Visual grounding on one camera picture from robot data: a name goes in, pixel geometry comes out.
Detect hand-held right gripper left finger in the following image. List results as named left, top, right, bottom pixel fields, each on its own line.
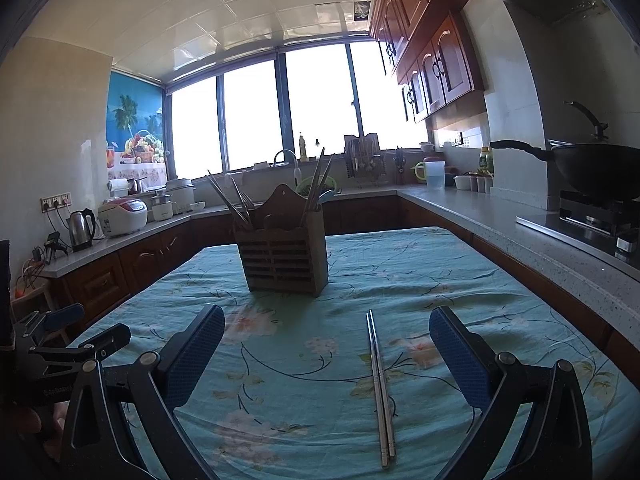
left=57, top=304, right=226, bottom=480

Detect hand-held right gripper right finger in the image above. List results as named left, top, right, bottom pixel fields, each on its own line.
left=428, top=305, right=596, bottom=480

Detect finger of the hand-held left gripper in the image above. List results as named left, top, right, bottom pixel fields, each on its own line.
left=12, top=303, right=86, bottom=347
left=27, top=323, right=132, bottom=376

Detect metal chopstick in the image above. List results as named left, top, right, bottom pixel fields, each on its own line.
left=366, top=310, right=390, bottom=469
left=230, top=176, right=253, bottom=213
left=369, top=309, right=398, bottom=463
left=206, top=170, right=250, bottom=226

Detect wooden utensil holder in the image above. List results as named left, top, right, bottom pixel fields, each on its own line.
left=233, top=184, right=330, bottom=297

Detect black phone stand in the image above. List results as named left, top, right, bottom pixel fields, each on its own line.
left=43, top=232, right=69, bottom=261

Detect steel electric kettle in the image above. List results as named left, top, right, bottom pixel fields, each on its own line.
left=67, top=208, right=97, bottom=253

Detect wooden base cabinets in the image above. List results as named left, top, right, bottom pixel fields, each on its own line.
left=50, top=192, right=640, bottom=378

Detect white red rice cooker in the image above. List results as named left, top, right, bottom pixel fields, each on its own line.
left=97, top=198, right=149, bottom=239

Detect teal floral tablecloth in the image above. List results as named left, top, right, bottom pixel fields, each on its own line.
left=65, top=226, right=640, bottom=480

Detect small white cooker pot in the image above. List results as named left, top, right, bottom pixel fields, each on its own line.
left=150, top=189, right=175, bottom=221

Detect white steamer pot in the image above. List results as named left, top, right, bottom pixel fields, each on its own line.
left=165, top=177, right=196, bottom=214

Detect black gas stove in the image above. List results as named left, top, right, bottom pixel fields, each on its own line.
left=516, top=190, right=640, bottom=267

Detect green colander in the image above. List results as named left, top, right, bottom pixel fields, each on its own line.
left=295, top=180, right=344, bottom=199

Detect wooden chopstick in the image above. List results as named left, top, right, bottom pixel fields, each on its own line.
left=302, top=147, right=326, bottom=212
left=310, top=154, right=335, bottom=210

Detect curved sink faucet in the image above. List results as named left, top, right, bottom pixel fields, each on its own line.
left=273, top=149, right=301, bottom=187

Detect dish rack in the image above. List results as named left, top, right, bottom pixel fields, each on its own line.
left=343, top=132, right=386, bottom=189

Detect black wok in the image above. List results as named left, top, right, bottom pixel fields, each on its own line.
left=489, top=100, right=640, bottom=202

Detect kitchen window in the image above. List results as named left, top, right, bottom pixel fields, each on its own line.
left=165, top=40, right=432, bottom=179

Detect clear jug green handle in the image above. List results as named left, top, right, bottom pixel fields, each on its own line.
left=410, top=157, right=446, bottom=190

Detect beach fruit wall poster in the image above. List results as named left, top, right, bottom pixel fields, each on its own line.
left=107, top=70, right=166, bottom=181

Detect wooden wall cabinet row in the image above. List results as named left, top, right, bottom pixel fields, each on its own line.
left=369, top=0, right=477, bottom=75
left=397, top=10, right=485, bottom=124

